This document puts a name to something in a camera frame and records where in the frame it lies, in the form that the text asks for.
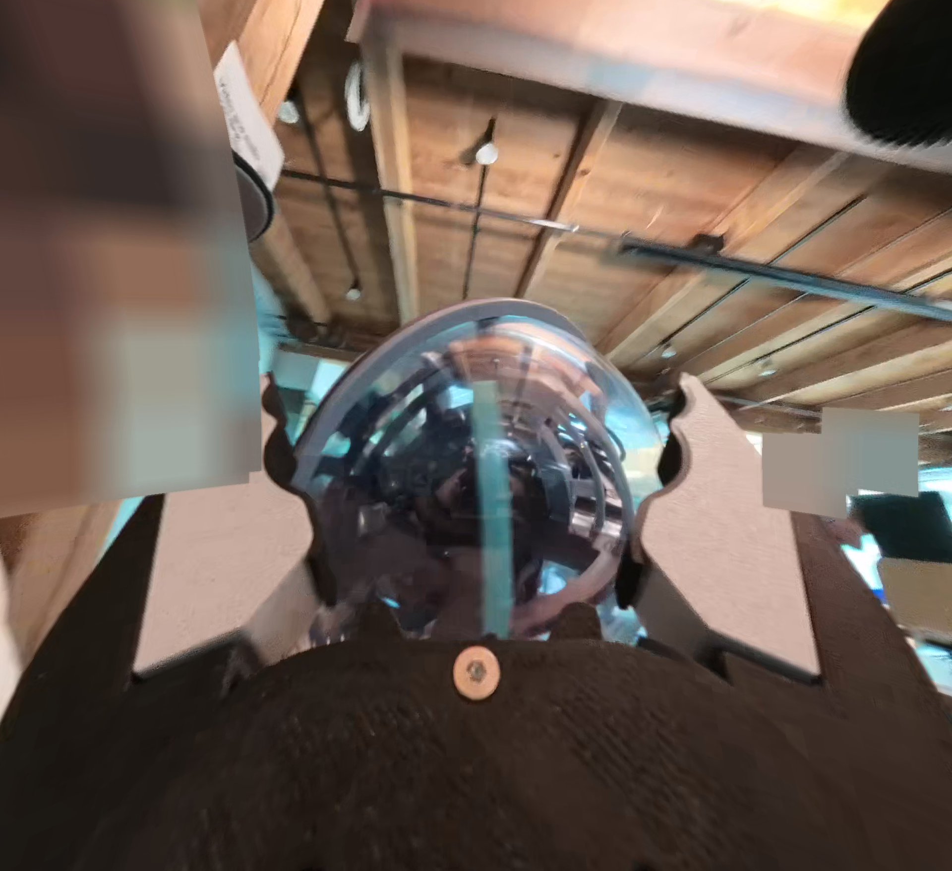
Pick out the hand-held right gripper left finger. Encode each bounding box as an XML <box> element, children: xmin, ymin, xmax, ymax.
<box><xmin>132</xmin><ymin>374</ymin><xmax>339</xmax><ymax>675</ymax></box>

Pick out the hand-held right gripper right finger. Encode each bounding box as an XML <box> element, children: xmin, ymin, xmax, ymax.
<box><xmin>613</xmin><ymin>373</ymin><xmax>823</xmax><ymax>682</ymax></box>

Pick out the clear plastic maze ball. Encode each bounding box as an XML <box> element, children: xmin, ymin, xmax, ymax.
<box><xmin>290</xmin><ymin>298</ymin><xmax>666</xmax><ymax>645</ymax></box>

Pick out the black round lamp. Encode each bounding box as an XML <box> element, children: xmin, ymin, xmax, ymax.
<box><xmin>234</xmin><ymin>157</ymin><xmax>278</xmax><ymax>243</ymax></box>

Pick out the thin black ceiling rod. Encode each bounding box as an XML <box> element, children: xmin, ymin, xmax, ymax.
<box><xmin>281</xmin><ymin>170</ymin><xmax>622</xmax><ymax>241</ymax></box>

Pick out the white paper tag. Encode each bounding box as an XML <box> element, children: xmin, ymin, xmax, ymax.
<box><xmin>213</xmin><ymin>41</ymin><xmax>285</xmax><ymax>187</ymax></box>

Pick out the black pleated floor lamp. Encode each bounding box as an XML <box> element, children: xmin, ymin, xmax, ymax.
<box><xmin>844</xmin><ymin>0</ymin><xmax>952</xmax><ymax>150</ymax></box>

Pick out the white cable coil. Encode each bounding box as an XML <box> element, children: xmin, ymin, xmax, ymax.
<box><xmin>344</xmin><ymin>60</ymin><xmax>371</xmax><ymax>131</ymax></box>

